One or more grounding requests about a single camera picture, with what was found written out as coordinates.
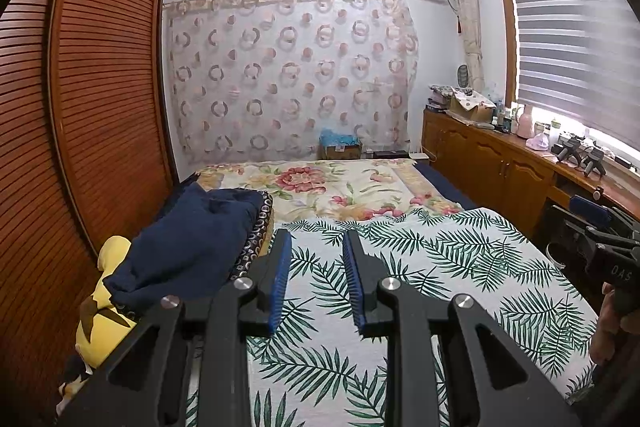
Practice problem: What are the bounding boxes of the floral bed blanket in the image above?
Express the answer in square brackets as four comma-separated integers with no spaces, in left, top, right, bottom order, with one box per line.
[195,159,467,226]

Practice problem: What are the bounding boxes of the navy printed t-shirt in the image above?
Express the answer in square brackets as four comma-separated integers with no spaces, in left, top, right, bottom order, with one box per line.
[102,183,267,309]

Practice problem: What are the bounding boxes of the circle patterned sheer curtain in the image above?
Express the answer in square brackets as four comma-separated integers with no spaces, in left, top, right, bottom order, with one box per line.
[162,0,421,166]

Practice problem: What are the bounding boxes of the grey waste bin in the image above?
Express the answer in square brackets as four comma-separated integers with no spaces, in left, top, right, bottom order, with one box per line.
[545,241,569,269]

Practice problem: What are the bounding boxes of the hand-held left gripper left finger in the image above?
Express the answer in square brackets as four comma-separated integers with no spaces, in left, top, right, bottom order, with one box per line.
[57,228,293,427]

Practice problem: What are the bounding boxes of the palm leaf printed blanket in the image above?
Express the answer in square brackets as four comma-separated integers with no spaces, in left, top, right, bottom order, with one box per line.
[185,207,602,427]

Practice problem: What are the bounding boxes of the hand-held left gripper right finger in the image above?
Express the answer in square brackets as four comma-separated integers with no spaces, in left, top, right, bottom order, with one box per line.
[342,231,583,427]

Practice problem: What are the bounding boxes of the open cardboard box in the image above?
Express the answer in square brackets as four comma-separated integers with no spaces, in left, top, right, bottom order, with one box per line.
[449,91,497,124]

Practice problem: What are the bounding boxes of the wooden sideboard cabinet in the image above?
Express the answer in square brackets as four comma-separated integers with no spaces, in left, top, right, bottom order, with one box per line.
[422,107,640,240]

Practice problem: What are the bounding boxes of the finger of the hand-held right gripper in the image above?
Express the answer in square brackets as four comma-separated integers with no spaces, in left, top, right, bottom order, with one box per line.
[549,205,603,270]
[569,195,640,239]

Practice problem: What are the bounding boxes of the pink bottle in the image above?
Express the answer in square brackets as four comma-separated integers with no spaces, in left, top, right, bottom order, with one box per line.
[517,104,536,139]

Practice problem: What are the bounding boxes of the cardboard box with blue cloth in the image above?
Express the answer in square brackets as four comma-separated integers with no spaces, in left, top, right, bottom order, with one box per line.
[320,129,364,160]

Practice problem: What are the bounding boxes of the person's right hand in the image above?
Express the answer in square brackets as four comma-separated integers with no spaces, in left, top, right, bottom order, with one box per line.
[589,282,623,364]

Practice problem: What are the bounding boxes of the black devices on stand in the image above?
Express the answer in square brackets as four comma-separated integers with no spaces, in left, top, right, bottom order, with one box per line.
[550,134,609,178]

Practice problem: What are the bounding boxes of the wooden louvered wardrobe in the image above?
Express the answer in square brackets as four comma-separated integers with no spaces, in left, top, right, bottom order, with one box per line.
[0,0,179,410]

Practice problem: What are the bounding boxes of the beige tied curtain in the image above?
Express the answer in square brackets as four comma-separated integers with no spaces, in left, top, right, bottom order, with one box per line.
[445,0,484,88]

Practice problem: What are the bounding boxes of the yellow plush toy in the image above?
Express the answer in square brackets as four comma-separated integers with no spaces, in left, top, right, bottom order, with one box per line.
[57,236,147,404]

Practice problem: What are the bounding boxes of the grey striped window blind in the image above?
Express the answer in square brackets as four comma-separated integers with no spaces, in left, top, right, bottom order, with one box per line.
[505,0,640,144]

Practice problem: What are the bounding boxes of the wooden window frame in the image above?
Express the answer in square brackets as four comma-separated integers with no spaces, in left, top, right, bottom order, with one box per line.
[495,0,519,108]

